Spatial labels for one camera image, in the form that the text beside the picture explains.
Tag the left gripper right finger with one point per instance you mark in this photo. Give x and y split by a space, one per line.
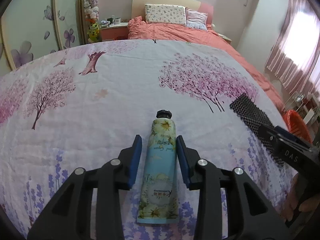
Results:
250 215

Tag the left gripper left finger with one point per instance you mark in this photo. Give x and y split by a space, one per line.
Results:
68 213

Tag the floral hand cream tube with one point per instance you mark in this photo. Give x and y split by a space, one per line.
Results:
159 198

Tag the orange laundry basket bin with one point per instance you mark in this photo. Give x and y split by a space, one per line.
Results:
296 125

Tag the pink curtain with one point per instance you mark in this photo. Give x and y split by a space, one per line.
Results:
294 58

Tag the floral purple table sheet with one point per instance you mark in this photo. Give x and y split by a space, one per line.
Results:
79 107

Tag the right nightstand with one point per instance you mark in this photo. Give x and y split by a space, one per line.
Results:
225 38

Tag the striped pink pillow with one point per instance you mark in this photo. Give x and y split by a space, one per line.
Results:
196 20

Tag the floral white pillow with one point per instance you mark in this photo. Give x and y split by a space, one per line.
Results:
165 13

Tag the pink left nightstand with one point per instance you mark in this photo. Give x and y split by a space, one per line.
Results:
115 32

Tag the pink bed with duvet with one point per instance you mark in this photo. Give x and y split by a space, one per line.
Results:
139 29

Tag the floral sliding wardrobe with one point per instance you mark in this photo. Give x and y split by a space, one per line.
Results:
31 29

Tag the plush toy tower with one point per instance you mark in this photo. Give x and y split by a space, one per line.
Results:
91 17

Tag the beige pink headboard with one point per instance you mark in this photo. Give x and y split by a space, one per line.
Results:
137 8

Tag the white wire rack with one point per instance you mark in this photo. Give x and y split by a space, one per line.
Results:
307 106

